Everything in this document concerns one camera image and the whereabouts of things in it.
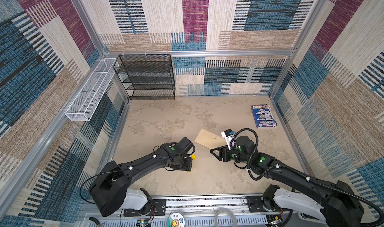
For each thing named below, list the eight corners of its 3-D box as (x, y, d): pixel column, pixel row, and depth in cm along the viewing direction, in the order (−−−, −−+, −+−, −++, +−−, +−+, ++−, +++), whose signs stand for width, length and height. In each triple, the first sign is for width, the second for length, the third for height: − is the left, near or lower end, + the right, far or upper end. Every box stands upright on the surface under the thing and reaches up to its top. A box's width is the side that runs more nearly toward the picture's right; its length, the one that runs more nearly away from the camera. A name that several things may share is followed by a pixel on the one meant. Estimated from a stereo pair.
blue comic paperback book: (257, 127, 104) (258, 125, 101) (250, 107, 116) (251, 104, 113) (275, 127, 104) (277, 125, 101) (267, 107, 116) (268, 104, 113)
